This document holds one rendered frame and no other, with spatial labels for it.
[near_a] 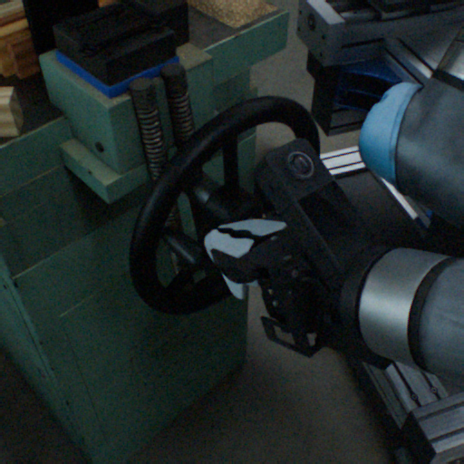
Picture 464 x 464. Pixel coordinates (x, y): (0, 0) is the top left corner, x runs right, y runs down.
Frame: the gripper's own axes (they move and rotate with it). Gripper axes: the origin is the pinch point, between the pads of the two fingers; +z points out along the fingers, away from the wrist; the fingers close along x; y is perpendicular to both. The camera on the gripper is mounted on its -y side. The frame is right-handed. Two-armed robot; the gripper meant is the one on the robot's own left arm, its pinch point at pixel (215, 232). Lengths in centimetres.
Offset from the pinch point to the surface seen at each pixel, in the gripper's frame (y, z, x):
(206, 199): 0.9, 11.2, 6.6
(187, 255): 1.2, 1.4, -2.9
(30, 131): -12.8, 20.0, -6.5
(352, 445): 80, 37, 36
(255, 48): -11.4, 21.6, 28.2
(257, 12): -15.9, 21.4, 30.3
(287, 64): 16, 141, 138
